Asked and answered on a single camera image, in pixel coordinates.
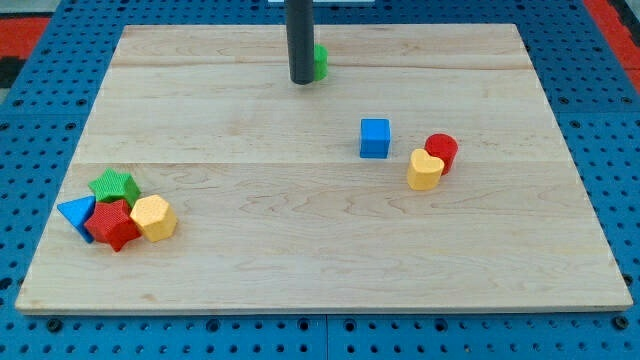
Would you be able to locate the light wooden board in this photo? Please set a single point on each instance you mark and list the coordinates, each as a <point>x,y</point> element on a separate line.
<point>278,213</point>

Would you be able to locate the blue cube block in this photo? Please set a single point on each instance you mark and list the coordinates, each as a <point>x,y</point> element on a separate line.
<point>375,138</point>

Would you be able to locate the yellow heart block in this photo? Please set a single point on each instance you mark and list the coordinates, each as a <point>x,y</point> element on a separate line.
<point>424,171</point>

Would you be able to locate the green cylinder block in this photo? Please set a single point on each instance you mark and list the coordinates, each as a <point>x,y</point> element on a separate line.
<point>320,62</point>

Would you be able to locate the red cylinder block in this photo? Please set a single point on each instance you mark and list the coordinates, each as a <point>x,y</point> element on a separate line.
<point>444,147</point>

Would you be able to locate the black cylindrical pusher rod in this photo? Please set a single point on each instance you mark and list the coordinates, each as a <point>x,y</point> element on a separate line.
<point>300,40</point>

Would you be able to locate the yellow hexagon block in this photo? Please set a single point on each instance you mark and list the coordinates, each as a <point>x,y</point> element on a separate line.
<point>154,218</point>

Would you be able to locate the green star block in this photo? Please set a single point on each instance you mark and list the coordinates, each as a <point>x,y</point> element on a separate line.
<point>112,186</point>

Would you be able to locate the red star block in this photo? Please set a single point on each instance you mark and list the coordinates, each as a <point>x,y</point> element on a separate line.
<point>110,223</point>

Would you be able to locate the blue triangle block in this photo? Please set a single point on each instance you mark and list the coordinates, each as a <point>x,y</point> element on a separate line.
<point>77,212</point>

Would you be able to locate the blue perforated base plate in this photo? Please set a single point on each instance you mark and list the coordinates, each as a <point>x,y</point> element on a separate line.
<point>54,54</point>

